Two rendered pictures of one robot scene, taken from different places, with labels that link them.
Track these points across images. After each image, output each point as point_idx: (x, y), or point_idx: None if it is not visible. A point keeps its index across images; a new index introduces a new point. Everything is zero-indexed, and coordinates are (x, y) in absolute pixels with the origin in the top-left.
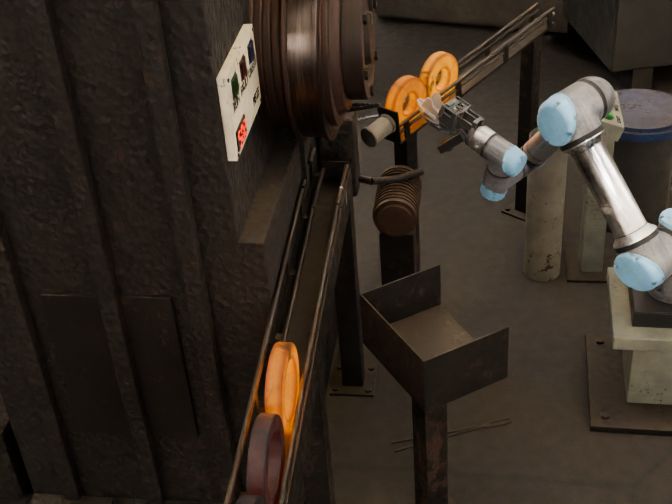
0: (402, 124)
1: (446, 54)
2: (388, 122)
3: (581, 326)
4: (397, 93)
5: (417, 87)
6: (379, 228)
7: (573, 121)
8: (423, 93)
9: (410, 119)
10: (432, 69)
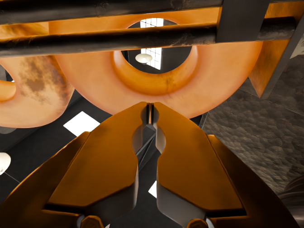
0: (268, 38)
1: (1, 125)
2: (302, 53)
3: None
4: (206, 111)
5: (116, 98)
6: None
7: None
8: (78, 71)
9: (203, 37)
10: (53, 116)
